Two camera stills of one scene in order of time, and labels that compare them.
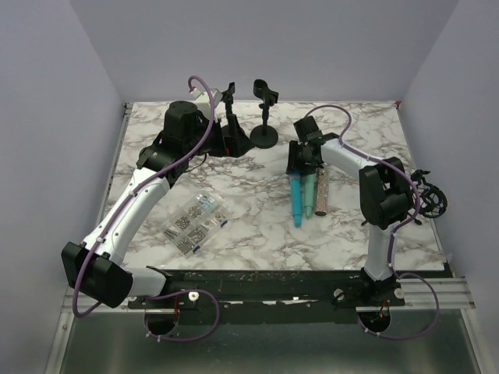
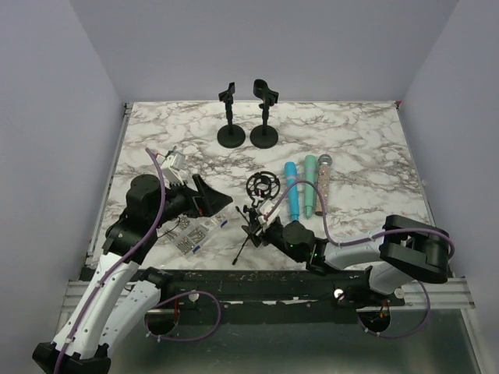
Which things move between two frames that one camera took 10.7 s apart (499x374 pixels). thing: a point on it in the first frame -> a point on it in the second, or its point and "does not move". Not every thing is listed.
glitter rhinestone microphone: [322, 190] does not move
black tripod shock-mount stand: [431, 200] -> [262, 185]
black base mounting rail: [272, 288] does not move
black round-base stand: [264, 136] does not move
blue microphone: [295, 198] does not move
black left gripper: [203, 121] -> [204, 202]
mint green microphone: [309, 184] does not move
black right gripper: [294, 163] -> [264, 233]
